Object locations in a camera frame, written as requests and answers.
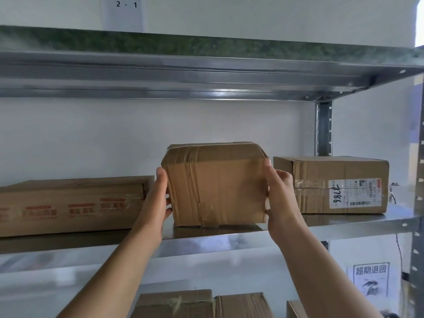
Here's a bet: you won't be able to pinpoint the person's left hand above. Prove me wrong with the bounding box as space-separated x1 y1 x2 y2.
130 167 174 253

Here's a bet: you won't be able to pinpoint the person's right hand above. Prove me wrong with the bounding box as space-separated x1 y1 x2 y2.
262 158 313 248

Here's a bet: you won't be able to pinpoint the cardboard box with handwritten label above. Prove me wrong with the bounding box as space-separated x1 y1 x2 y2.
273 156 390 215

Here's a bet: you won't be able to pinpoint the tape-wrapped cubic cardboard box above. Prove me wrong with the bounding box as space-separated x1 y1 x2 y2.
161 141 269 228

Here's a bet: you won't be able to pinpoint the long box red print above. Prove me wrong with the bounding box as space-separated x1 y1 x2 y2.
0 175 155 238

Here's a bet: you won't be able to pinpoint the boxes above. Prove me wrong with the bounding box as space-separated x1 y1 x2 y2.
130 289 309 318

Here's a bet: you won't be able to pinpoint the metal shelving rack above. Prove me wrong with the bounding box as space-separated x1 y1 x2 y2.
0 24 424 318

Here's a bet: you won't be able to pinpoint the person's left forearm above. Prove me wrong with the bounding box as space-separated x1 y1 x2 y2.
58 228 163 318

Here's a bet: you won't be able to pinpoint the person's right forearm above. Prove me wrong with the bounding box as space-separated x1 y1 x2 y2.
280 228 385 318

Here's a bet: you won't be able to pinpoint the white printed notice sheet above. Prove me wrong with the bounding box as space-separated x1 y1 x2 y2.
347 262 390 298

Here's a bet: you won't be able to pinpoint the dark-framed window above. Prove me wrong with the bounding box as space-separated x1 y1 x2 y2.
414 0 424 49

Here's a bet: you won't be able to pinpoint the white paper wall sign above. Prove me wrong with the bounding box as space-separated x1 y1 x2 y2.
104 0 147 31

